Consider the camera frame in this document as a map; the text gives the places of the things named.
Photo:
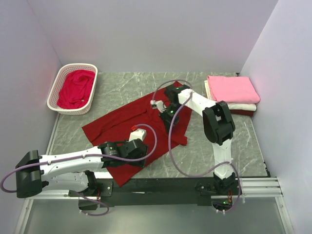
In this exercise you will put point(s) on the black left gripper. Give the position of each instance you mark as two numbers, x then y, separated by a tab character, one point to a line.
140	163

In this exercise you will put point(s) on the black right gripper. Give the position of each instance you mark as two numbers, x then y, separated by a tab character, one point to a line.
166	121

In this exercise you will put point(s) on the dark red t shirt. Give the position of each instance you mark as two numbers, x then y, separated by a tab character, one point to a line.
140	118

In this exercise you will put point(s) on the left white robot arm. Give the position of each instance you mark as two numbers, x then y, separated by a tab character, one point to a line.
75	171

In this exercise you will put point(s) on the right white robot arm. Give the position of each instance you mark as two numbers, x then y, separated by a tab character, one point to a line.
218	127

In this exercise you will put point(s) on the folded pink t shirt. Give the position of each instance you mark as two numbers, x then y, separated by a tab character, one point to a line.
232	89

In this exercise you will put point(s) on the folded white t shirt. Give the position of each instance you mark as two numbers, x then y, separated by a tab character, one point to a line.
232	106

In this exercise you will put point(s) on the crimson t shirt in basket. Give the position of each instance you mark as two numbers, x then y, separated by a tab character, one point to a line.
76	89

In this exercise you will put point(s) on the white plastic laundry basket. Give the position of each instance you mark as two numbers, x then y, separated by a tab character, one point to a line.
58	84

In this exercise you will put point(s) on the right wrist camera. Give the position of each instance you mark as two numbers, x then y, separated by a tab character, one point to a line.
159	105

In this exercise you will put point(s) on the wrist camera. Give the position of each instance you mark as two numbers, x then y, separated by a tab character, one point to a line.
137	133
159	105

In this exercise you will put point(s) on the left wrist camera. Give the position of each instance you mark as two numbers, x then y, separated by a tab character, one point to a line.
137	133

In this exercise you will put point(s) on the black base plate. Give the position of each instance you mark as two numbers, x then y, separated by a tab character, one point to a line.
161	191

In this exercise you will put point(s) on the aluminium rail frame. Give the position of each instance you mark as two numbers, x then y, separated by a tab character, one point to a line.
251	187

